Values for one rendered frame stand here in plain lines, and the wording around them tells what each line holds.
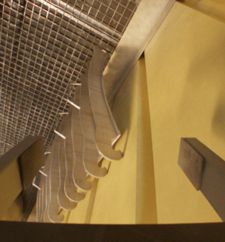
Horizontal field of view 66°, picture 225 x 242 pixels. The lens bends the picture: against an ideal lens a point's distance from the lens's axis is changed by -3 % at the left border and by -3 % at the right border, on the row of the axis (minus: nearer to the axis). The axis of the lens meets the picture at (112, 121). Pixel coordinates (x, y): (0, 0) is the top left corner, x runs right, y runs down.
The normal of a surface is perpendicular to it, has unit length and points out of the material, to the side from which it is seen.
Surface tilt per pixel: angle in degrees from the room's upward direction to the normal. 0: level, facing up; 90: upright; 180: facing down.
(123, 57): 0
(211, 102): 90
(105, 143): 90
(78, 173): 90
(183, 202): 90
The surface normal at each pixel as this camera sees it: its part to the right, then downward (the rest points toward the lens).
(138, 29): -0.11, 0.62
